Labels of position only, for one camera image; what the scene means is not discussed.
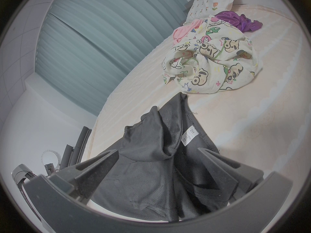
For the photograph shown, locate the purple garment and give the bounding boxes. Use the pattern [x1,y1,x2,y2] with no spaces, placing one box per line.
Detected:
[215,11,263,32]

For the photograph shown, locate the white printed pyjama garment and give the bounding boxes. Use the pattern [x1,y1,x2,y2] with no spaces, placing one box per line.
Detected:
[162,16,263,94]

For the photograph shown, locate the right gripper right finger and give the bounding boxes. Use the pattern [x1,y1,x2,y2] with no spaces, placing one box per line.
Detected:
[197,148,265,200]

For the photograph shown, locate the blue-green curtain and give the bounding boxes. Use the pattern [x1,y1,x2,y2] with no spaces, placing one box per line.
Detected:
[34,12,141,117]
[50,0,195,65]

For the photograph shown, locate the bed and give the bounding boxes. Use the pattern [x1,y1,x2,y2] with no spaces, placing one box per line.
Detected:
[89,0,311,218]

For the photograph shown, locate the black T-shirt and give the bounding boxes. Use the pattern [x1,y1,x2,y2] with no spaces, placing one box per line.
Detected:
[91,92,240,223]

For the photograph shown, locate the white printed pillow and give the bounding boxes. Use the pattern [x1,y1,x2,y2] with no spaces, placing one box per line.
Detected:
[187,0,236,24]

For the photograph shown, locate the black chest of drawers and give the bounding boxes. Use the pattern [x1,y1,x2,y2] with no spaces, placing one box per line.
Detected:
[59,126,92,169]

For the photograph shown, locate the pink garment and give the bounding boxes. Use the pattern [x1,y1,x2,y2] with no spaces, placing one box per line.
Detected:
[173,20,203,45]

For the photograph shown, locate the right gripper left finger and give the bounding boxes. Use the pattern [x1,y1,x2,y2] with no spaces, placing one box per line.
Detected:
[52,150,119,200]

